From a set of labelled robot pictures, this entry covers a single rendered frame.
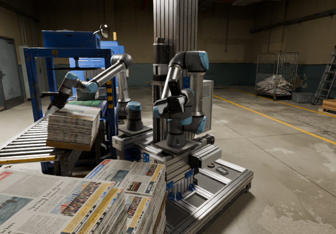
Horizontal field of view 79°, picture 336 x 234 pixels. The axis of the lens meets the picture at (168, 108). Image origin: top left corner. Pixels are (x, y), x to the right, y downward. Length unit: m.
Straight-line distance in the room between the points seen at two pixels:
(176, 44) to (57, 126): 1.01
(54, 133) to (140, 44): 8.84
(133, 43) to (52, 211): 9.74
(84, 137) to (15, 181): 0.84
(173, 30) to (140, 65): 8.56
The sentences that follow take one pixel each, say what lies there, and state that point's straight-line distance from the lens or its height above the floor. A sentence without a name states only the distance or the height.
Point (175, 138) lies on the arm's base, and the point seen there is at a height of 0.88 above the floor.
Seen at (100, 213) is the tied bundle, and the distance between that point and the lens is 0.55.
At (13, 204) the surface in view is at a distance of 0.65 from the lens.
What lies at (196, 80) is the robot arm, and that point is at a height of 1.28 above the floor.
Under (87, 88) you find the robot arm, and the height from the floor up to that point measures 1.21.
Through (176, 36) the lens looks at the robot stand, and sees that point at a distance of 1.58.
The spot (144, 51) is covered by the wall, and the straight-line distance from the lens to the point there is 10.14.
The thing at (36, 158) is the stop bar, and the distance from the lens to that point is 1.53.
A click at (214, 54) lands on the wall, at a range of 11.00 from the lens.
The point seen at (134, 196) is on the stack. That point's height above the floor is 0.83.
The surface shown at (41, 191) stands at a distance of 0.67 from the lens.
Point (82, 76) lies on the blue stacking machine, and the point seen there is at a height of 1.07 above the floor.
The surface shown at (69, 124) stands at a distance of 1.54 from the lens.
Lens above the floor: 1.40
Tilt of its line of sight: 13 degrees down
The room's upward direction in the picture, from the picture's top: straight up
